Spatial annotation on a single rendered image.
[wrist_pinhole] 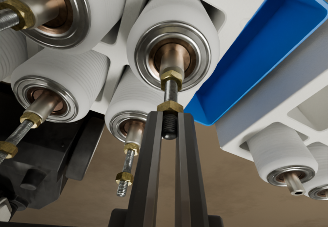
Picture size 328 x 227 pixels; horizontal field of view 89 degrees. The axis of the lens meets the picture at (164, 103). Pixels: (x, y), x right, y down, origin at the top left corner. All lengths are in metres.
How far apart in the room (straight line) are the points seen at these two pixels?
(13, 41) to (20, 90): 0.08
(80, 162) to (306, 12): 0.59
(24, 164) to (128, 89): 0.39
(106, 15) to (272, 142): 0.34
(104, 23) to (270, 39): 0.33
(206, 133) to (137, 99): 0.47
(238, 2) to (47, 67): 0.23
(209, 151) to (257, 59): 0.46
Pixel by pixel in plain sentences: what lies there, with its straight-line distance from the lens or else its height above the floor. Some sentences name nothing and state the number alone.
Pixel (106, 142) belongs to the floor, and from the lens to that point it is 0.76.
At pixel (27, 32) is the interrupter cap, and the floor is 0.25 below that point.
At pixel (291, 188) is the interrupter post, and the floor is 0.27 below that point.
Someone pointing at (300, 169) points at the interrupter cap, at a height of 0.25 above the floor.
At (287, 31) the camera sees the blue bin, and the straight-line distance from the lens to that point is 0.40.
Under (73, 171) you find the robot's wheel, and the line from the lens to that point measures 0.56.
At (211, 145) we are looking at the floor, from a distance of 0.72.
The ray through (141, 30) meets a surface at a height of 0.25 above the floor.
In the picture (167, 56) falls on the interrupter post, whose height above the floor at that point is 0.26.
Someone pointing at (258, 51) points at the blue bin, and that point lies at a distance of 0.42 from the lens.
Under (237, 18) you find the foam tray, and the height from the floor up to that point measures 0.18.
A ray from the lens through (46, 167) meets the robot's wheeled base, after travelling 0.55.
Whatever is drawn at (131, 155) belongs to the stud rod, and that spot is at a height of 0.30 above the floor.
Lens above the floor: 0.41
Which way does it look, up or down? 49 degrees down
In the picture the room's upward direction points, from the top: 175 degrees counter-clockwise
